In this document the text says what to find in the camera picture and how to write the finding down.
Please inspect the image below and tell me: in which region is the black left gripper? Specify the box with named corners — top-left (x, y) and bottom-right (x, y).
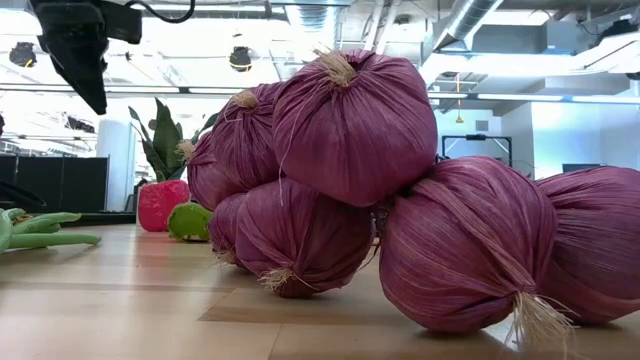
top-left (29, 0), bottom-right (144, 116)

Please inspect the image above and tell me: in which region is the red bell pepper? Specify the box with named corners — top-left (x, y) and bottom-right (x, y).
top-left (137, 179), bottom-right (192, 233)

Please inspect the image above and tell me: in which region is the green long beans bundle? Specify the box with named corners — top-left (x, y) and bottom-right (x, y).
top-left (0, 207), bottom-right (103, 255)

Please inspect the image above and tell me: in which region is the white round column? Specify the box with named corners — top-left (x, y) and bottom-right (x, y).
top-left (96, 118), bottom-right (137, 212)

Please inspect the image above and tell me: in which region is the green snake plant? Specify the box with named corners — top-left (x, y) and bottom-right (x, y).
top-left (127, 97), bottom-right (221, 184)

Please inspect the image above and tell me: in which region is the black partition panel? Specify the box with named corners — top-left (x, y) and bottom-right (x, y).
top-left (0, 154), bottom-right (110, 214)

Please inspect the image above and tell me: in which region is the green lime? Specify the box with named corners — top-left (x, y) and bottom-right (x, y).
top-left (167, 201), bottom-right (215, 243)

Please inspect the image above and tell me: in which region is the purple onion braid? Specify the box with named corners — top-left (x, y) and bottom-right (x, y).
top-left (175, 47), bottom-right (640, 351)

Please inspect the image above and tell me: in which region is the dark monitor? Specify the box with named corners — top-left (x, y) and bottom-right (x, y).
top-left (561, 162), bottom-right (607, 174)

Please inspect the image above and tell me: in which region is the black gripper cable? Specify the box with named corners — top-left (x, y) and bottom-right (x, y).
top-left (123, 0), bottom-right (197, 25)

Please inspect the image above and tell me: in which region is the yellow hanging cord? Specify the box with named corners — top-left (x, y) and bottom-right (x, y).
top-left (453, 73), bottom-right (465, 125)

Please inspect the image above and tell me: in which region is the silver air duct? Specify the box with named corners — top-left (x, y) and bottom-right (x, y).
top-left (432, 0), bottom-right (505, 52)

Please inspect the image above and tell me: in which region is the black metal frame stand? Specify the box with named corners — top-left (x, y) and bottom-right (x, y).
top-left (441, 133), bottom-right (514, 169)

